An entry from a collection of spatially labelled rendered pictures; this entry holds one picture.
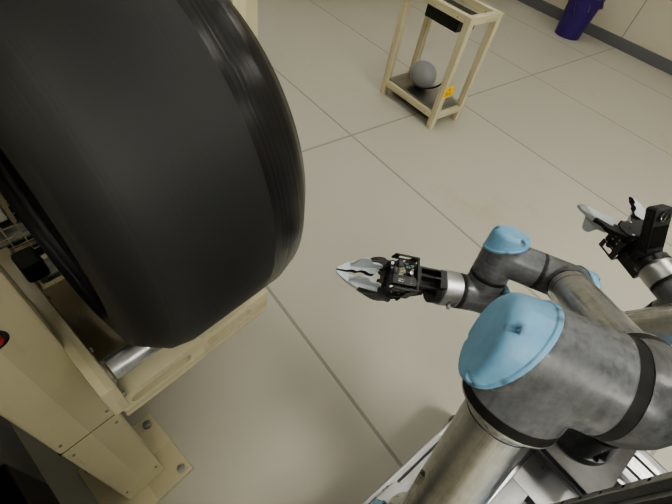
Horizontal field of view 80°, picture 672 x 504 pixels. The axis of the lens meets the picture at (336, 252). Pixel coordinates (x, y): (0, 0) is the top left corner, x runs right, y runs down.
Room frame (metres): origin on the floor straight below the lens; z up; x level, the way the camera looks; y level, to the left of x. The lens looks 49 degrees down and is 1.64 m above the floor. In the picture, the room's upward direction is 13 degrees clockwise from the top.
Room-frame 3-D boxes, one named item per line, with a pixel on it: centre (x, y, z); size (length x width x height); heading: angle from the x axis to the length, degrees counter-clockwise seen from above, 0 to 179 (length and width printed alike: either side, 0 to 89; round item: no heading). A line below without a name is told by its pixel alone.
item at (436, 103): (3.16, -0.39, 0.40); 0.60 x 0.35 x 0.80; 48
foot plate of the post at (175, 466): (0.22, 0.50, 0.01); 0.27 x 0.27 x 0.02; 58
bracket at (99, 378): (0.29, 0.48, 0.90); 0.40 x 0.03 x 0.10; 58
